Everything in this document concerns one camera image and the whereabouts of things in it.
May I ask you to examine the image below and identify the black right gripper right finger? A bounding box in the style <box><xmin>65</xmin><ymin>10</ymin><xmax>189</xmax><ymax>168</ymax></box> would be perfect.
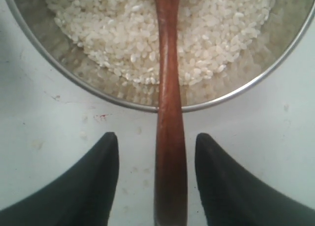
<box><xmin>195</xmin><ymin>133</ymin><xmax>315</xmax><ymax>226</ymax></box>

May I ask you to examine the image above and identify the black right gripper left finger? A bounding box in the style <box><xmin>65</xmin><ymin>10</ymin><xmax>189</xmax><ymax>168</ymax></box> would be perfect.
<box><xmin>0</xmin><ymin>132</ymin><xmax>119</xmax><ymax>226</ymax></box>

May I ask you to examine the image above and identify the white rice heap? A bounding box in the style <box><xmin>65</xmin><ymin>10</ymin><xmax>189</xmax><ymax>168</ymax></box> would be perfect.
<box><xmin>45</xmin><ymin>0</ymin><xmax>276</xmax><ymax>85</ymax></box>

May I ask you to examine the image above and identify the steel bowl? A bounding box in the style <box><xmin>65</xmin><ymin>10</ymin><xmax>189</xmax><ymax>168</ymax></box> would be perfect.
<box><xmin>1</xmin><ymin>0</ymin><xmax>315</xmax><ymax>113</ymax></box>

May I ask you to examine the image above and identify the brown wooden spoon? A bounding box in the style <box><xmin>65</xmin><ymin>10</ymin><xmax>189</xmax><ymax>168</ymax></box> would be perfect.
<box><xmin>154</xmin><ymin>0</ymin><xmax>188</xmax><ymax>226</ymax></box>

